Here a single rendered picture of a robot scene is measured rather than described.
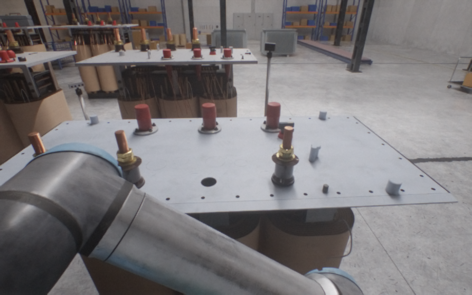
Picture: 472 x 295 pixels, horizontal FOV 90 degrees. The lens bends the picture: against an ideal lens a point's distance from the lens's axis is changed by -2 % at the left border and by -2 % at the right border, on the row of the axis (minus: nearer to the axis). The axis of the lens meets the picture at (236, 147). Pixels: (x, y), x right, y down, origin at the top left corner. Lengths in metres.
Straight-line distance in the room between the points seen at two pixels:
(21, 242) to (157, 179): 0.67
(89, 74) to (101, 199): 6.67
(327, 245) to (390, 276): 1.43
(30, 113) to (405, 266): 3.78
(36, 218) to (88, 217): 0.06
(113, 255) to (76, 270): 2.27
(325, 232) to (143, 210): 0.91
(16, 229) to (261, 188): 0.69
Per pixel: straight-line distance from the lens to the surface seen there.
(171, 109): 2.52
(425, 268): 2.80
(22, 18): 7.70
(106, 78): 6.83
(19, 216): 0.32
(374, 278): 2.51
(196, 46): 2.90
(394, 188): 0.96
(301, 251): 1.19
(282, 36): 13.08
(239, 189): 0.85
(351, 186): 0.95
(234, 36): 12.58
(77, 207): 0.35
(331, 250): 1.24
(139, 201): 0.38
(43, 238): 0.32
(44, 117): 3.18
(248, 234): 1.09
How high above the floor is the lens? 1.89
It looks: 29 degrees down
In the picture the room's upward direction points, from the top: straight up
